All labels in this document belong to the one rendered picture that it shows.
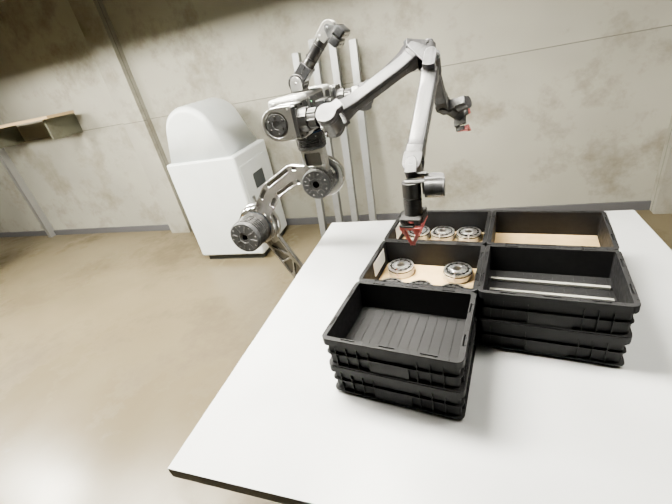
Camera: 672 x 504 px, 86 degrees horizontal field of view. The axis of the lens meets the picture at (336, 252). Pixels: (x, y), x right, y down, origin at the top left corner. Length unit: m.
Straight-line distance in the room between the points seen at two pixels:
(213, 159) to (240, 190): 0.35
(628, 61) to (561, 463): 3.07
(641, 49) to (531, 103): 0.74
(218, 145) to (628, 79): 3.25
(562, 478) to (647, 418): 0.30
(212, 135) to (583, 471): 3.17
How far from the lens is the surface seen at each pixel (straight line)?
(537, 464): 1.12
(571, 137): 3.70
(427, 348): 1.15
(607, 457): 1.17
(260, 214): 2.03
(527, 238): 1.70
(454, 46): 3.48
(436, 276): 1.45
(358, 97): 1.35
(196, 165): 3.56
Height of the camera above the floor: 1.64
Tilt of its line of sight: 28 degrees down
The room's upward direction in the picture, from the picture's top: 12 degrees counter-clockwise
